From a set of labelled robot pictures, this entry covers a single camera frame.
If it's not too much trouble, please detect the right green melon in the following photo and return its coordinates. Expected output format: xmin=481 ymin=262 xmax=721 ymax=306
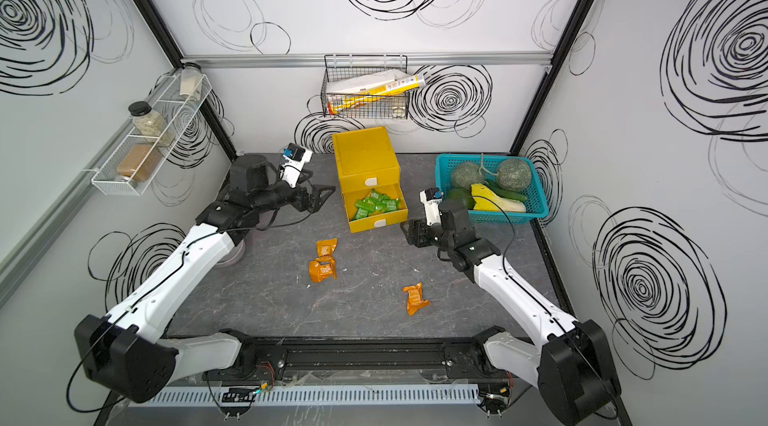
xmin=496 ymin=157 xmax=532 ymax=192

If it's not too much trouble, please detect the yellow white package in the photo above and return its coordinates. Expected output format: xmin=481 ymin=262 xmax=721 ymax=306
xmin=324 ymin=69 xmax=426 ymax=115

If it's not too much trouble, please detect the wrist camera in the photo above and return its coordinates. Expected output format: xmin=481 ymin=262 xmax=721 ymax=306
xmin=419 ymin=187 xmax=443 ymax=226
xmin=278 ymin=143 xmax=313 ymax=188

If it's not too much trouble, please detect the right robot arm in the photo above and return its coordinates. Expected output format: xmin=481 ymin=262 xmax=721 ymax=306
xmin=401 ymin=199 xmax=621 ymax=425

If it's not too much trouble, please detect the green cucumber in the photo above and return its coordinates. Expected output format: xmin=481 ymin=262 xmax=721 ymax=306
xmin=486 ymin=179 xmax=528 ymax=203

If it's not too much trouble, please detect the orange cookie packet large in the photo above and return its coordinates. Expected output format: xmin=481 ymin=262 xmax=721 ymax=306
xmin=308 ymin=256 xmax=337 ymax=283

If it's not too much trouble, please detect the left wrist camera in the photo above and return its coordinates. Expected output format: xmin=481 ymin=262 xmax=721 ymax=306
xmin=278 ymin=143 xmax=313 ymax=188

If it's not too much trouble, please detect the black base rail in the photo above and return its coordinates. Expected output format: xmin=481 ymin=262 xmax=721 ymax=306
xmin=203 ymin=328 xmax=521 ymax=383

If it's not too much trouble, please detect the left green melon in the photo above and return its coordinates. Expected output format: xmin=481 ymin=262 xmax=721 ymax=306
xmin=450 ymin=162 xmax=486 ymax=191

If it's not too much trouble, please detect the green cookie packet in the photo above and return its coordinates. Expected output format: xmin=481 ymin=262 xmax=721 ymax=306
xmin=366 ymin=190 xmax=390 ymax=212
xmin=352 ymin=199 xmax=376 ymax=221
xmin=382 ymin=198 xmax=401 ymax=213

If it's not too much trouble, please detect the white slotted cable duct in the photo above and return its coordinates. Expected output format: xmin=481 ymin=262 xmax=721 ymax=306
xmin=142 ymin=384 xmax=481 ymax=409

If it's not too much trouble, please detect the green melon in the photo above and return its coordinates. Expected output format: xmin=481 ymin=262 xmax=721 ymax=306
xmin=496 ymin=157 xmax=532 ymax=192
xmin=450 ymin=162 xmax=486 ymax=191

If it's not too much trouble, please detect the yellow white cabbage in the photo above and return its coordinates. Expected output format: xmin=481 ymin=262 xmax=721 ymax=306
xmin=471 ymin=184 xmax=527 ymax=214

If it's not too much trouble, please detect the yellow drawer cabinet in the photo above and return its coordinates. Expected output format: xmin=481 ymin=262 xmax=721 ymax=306
xmin=333 ymin=127 xmax=404 ymax=223

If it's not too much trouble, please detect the black wire wall basket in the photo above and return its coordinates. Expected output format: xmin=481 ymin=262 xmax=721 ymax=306
xmin=320 ymin=54 xmax=410 ymax=120

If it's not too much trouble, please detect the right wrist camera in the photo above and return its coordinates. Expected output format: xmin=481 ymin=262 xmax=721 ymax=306
xmin=419 ymin=187 xmax=443 ymax=226

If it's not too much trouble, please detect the teal plastic basket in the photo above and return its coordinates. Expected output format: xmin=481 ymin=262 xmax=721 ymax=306
xmin=435 ymin=154 xmax=551 ymax=224

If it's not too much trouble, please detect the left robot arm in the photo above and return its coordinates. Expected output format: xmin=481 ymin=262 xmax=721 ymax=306
xmin=74 ymin=144 xmax=335 ymax=403

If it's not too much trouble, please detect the black lid spice jar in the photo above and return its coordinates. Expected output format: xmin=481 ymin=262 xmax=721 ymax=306
xmin=128 ymin=101 xmax=175 ymax=147

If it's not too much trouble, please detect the yellow drawer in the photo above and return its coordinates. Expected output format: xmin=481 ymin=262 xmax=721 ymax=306
xmin=342 ymin=183 xmax=408 ymax=233

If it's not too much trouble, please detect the white wire wall shelf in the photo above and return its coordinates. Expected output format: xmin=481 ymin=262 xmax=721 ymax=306
xmin=91 ymin=70 xmax=214 ymax=205

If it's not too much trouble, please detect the green avocado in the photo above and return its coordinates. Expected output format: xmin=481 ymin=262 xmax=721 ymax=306
xmin=445 ymin=188 xmax=475 ymax=210

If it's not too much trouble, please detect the clear jar far shelf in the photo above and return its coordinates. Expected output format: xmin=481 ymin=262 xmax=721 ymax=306
xmin=179 ymin=63 xmax=203 ymax=100

